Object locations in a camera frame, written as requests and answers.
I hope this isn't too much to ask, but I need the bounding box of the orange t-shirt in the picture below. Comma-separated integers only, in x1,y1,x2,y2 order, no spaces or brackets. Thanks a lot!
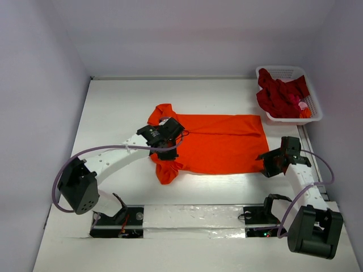
147,104,269,185

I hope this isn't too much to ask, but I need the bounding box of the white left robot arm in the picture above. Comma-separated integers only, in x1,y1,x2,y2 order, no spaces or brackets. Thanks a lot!
52,117,185,225

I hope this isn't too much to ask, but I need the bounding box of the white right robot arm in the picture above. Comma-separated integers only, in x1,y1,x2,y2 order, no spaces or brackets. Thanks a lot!
257,137,343,260

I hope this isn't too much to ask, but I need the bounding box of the orange garment in basket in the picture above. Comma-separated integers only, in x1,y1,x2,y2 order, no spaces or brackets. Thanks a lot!
299,108,312,119

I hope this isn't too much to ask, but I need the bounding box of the dark red t-shirt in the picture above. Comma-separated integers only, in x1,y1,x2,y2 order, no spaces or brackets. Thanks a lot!
256,69,310,118

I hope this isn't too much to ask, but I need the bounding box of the white plastic laundry basket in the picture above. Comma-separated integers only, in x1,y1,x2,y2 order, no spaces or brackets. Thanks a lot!
256,65,323,125

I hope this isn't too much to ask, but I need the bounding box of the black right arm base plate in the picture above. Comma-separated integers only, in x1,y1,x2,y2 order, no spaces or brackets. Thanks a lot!
238,194,292,238

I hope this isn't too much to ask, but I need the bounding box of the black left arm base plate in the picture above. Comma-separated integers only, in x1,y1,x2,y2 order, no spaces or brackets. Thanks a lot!
89,193,144,239

